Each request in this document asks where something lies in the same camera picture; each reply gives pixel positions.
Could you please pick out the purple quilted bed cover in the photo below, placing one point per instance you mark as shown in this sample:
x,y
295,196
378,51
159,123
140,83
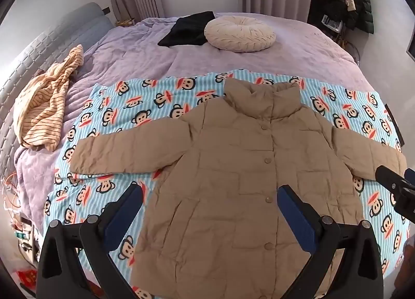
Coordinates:
x,y
139,56

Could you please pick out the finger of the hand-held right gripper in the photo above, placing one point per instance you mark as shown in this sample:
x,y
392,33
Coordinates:
x,y
389,177
403,203

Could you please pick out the grey padded headboard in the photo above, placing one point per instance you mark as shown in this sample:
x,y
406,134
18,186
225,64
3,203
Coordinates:
x,y
35,46

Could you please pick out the yellow striped garment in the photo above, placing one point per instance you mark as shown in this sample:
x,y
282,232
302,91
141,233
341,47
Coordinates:
x,y
42,108

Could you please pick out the round cream cushion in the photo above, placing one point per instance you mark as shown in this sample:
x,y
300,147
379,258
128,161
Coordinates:
x,y
239,33

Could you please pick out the hanging black clothes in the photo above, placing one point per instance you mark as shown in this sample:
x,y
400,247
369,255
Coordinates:
x,y
327,10

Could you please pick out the red packet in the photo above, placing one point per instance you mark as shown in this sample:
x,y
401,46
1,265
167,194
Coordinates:
x,y
27,281

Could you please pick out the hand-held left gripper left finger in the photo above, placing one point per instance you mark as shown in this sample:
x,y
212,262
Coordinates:
x,y
124,214

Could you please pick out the tan puffer jacket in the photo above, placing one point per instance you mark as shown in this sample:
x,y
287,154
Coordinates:
x,y
233,169

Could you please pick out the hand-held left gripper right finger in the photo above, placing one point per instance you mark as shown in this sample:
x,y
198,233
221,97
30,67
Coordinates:
x,y
296,218

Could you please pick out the blue striped monkey print blanket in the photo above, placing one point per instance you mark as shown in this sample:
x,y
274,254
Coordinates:
x,y
120,114

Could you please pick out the black cloth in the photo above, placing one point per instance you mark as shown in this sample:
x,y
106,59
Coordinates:
x,y
186,31

